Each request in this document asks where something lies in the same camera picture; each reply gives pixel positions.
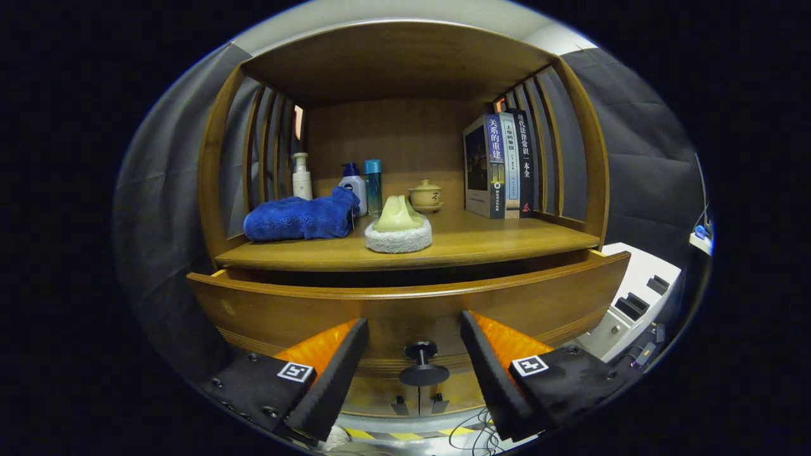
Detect blue towel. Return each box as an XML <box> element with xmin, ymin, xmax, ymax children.
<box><xmin>243</xmin><ymin>187</ymin><xmax>361</xmax><ymax>243</ymax></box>

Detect white power strip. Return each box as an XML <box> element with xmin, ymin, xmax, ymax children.
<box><xmin>689</xmin><ymin>225</ymin><xmax>714</xmax><ymax>255</ymax></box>

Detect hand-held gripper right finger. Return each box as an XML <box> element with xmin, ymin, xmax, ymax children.
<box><xmin>459</xmin><ymin>310</ymin><xmax>629</xmax><ymax>443</ymax></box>

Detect beige lidded tea cup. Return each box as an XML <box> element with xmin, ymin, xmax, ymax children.
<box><xmin>407</xmin><ymin>179</ymin><xmax>445</xmax><ymax>214</ymax></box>

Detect white storage unit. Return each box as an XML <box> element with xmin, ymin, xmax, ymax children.
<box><xmin>573</xmin><ymin>243</ymin><xmax>683</xmax><ymax>363</ymax></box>

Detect yellow black floor tape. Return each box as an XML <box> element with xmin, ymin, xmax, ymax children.
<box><xmin>344</xmin><ymin>427</ymin><xmax>477</xmax><ymax>442</ymax></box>

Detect floor cables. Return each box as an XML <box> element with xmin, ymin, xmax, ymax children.
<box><xmin>449</xmin><ymin>407</ymin><xmax>509</xmax><ymax>455</ymax></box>

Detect wooden cabinet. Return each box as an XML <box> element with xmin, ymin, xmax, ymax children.
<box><xmin>186</xmin><ymin>19</ymin><xmax>632</xmax><ymax>420</ymax></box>

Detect light blue book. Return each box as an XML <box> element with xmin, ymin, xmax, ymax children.
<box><xmin>497</xmin><ymin>112</ymin><xmax>521</xmax><ymax>219</ymax></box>

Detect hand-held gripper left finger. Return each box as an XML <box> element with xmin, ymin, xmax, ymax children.
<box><xmin>200</xmin><ymin>317</ymin><xmax>370</xmax><ymax>443</ymax></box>

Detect black book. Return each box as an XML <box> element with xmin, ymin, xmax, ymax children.
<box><xmin>507</xmin><ymin>108</ymin><xmax>537</xmax><ymax>218</ymax></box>

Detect teal bottle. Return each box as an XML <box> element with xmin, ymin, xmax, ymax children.
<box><xmin>364</xmin><ymin>158</ymin><xmax>383</xmax><ymax>217</ymax></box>

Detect dark blue book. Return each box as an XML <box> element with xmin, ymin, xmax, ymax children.
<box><xmin>463</xmin><ymin>114</ymin><xmax>508</xmax><ymax>220</ymax></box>

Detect white pump bottle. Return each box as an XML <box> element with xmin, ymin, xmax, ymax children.
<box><xmin>291</xmin><ymin>152</ymin><xmax>314</xmax><ymax>201</ymax></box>

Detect green-handled scrub brush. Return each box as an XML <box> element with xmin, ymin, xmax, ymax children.
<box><xmin>364</xmin><ymin>194</ymin><xmax>433</xmax><ymax>255</ymax></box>

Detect wooden drawer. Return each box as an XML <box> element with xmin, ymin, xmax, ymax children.
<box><xmin>186</xmin><ymin>249</ymin><xmax>632</xmax><ymax>388</ymax></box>

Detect white blue-capped lotion bottle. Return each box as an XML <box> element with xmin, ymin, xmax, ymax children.
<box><xmin>338</xmin><ymin>163</ymin><xmax>368</xmax><ymax>217</ymax></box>

